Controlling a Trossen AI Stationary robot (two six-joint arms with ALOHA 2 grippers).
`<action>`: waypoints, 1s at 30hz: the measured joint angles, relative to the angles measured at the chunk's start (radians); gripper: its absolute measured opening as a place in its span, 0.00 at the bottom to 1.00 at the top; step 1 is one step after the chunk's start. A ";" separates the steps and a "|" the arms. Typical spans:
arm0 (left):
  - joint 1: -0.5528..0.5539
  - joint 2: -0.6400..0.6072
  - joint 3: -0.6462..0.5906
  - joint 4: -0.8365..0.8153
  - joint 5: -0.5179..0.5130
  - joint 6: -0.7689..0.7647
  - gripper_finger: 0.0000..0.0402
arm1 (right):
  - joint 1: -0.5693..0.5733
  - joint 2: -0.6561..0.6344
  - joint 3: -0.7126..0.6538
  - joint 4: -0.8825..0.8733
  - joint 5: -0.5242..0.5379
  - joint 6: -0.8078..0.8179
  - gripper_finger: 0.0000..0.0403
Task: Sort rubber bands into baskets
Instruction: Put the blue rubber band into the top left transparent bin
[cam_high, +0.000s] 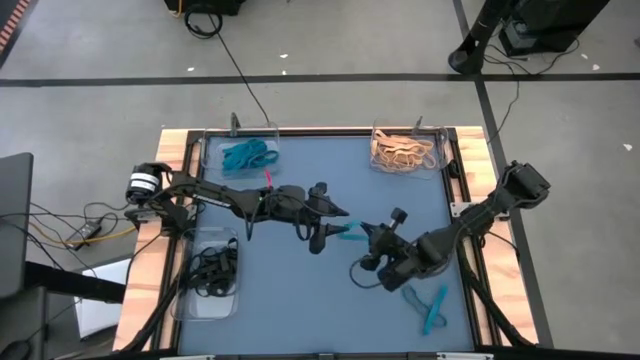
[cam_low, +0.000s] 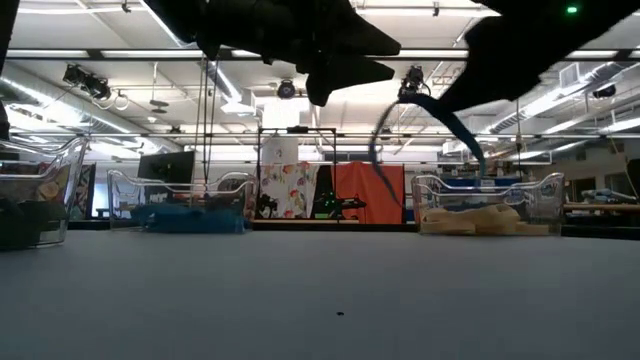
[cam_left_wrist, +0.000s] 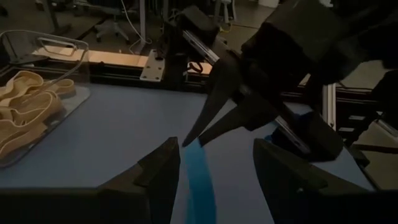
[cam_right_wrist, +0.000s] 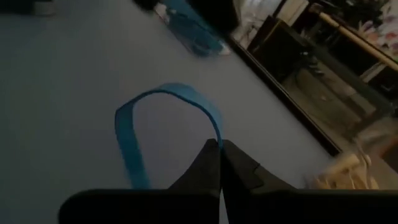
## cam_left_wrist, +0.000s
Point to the silver mounting bracket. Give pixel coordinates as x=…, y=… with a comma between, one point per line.
x=152, y=65

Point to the grey office chair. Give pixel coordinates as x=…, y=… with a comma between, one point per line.
x=112, y=25

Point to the clear plastic basket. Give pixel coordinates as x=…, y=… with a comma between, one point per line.
x=74, y=102

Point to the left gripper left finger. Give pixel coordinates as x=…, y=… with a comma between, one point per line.
x=158, y=168

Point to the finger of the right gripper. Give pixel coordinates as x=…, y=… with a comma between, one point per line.
x=217, y=93
x=245, y=115

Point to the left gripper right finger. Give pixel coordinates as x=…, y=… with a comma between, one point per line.
x=280, y=168

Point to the silver aluminium profile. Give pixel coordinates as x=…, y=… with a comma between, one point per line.
x=329, y=102

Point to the black table frame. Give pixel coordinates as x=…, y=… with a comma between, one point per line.
x=118, y=73

